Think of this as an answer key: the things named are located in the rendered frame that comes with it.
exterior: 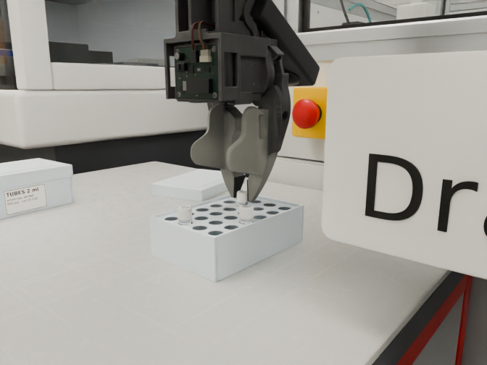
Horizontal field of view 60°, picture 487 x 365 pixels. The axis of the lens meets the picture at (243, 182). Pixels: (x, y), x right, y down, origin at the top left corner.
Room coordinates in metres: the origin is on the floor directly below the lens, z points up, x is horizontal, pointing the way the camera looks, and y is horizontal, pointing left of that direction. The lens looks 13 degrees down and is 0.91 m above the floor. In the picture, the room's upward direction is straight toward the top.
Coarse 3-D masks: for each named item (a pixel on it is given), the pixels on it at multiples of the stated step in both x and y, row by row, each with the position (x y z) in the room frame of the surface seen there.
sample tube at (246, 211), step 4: (240, 208) 0.35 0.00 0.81; (244, 208) 0.35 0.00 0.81; (248, 208) 0.35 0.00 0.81; (252, 208) 0.35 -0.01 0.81; (240, 212) 0.35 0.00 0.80; (244, 212) 0.35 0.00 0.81; (248, 212) 0.35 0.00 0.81; (252, 212) 0.35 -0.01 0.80; (240, 216) 0.35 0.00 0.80; (244, 216) 0.35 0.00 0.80; (248, 216) 0.35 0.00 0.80; (252, 216) 0.35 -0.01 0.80; (240, 220) 0.35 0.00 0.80; (244, 220) 0.35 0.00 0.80; (248, 220) 0.35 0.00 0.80; (244, 224) 0.35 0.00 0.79; (248, 224) 0.35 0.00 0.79
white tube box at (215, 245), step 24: (168, 216) 0.37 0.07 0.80; (192, 216) 0.37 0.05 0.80; (216, 216) 0.37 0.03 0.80; (264, 216) 0.38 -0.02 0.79; (288, 216) 0.38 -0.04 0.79; (168, 240) 0.35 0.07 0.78; (192, 240) 0.32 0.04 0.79; (216, 240) 0.31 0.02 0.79; (240, 240) 0.33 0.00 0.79; (264, 240) 0.35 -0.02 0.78; (288, 240) 0.38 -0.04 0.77; (192, 264) 0.33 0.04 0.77; (216, 264) 0.31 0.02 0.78; (240, 264) 0.33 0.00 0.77
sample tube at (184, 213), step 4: (180, 208) 0.35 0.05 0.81; (184, 208) 0.35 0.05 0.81; (188, 208) 0.35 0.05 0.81; (180, 212) 0.35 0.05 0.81; (184, 212) 0.35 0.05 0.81; (188, 212) 0.35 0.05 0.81; (180, 216) 0.35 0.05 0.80; (184, 216) 0.35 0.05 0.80; (188, 216) 0.35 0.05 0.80; (180, 220) 0.35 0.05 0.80; (184, 220) 0.36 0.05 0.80; (188, 220) 0.35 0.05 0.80; (180, 224) 0.35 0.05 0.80; (184, 224) 0.35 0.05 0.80; (188, 224) 0.35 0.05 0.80
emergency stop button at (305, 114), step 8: (296, 104) 0.58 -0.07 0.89; (304, 104) 0.57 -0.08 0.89; (312, 104) 0.57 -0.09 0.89; (296, 112) 0.58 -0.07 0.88; (304, 112) 0.57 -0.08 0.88; (312, 112) 0.57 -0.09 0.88; (296, 120) 0.58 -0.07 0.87; (304, 120) 0.57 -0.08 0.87; (312, 120) 0.57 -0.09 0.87; (304, 128) 0.58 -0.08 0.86
